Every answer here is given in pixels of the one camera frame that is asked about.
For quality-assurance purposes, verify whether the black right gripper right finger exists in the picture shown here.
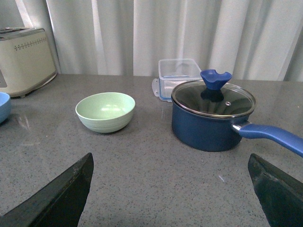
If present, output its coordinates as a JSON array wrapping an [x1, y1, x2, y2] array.
[[248, 154, 303, 227]]

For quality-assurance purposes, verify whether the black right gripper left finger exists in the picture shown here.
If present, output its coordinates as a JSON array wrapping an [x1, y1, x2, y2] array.
[[0, 153, 94, 227]]

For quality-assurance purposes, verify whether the light green bowl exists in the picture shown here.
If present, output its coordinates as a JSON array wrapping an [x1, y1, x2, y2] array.
[[75, 92, 135, 133]]

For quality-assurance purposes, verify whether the light blue bowl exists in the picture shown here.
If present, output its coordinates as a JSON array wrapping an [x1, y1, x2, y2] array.
[[0, 92, 11, 123]]

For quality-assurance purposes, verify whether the dark blue saucepan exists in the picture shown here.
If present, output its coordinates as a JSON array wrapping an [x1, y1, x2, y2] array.
[[172, 101, 303, 157]]

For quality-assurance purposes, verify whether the glass lid blue knob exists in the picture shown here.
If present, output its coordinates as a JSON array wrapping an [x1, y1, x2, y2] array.
[[171, 70, 256, 119]]

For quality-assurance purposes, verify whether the cream toaster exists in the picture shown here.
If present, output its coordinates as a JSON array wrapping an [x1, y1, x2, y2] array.
[[0, 27, 57, 97]]

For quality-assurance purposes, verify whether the white curtain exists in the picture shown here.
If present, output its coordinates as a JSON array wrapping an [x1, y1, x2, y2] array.
[[0, 0, 303, 81]]

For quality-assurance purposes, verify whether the clear plastic food container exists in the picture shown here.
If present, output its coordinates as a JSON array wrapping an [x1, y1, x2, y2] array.
[[152, 58, 201, 102]]

